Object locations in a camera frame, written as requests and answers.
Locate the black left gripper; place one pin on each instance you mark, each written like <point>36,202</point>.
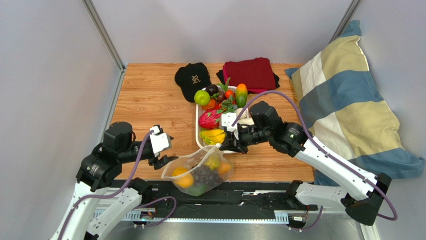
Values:
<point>159,163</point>

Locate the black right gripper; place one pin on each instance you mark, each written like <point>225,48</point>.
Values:
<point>235,142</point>

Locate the orange red mango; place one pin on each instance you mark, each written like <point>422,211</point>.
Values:
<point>224,169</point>

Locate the yellow orange mango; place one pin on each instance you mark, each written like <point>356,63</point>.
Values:
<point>183,179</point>

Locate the dark purple grape bunch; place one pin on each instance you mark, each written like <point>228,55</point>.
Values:
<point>204,176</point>

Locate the clear dotted zip bag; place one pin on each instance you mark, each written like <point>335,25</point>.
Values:
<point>193,161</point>

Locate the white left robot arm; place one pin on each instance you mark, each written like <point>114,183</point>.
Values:
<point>106,190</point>

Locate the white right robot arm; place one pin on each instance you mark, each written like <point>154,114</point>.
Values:
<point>359,193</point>

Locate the yellow banana bunch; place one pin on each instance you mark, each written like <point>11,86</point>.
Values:
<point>213,137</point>

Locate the yellow green star fruit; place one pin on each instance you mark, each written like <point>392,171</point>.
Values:
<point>214,162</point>

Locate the white perforated fruit basket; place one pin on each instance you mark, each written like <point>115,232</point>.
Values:
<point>212,103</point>

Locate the pink dragon fruit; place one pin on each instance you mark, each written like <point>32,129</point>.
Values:
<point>210,119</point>

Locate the white garlic bulb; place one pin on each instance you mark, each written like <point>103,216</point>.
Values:
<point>244,113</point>

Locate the green apple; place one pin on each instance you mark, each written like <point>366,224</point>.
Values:
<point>197,191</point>

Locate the papaya orange green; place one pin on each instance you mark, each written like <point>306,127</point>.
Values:
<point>241,95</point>

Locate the dark purple mangosteen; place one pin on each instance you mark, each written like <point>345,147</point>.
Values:
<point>212,89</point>

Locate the dark red folded cloth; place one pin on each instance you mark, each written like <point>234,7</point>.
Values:
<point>257,74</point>

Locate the black baseball cap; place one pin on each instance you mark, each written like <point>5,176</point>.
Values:
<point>191,79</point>

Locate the blue yellow checked pillow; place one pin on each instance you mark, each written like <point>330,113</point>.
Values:
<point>341,105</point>

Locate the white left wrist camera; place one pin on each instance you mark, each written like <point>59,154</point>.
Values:
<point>160,141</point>

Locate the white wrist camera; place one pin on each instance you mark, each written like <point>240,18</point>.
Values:
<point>227,123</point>
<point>160,141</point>

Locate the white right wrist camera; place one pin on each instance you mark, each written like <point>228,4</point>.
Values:
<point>227,123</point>

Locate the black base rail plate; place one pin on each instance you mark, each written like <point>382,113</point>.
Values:
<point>229,201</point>

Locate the aluminium frame post left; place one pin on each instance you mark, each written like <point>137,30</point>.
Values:
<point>97,21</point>

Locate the aluminium frame post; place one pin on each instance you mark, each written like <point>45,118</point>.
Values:
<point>347,18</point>
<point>97,21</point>

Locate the aluminium frame post right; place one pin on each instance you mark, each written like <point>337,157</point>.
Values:
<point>347,18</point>

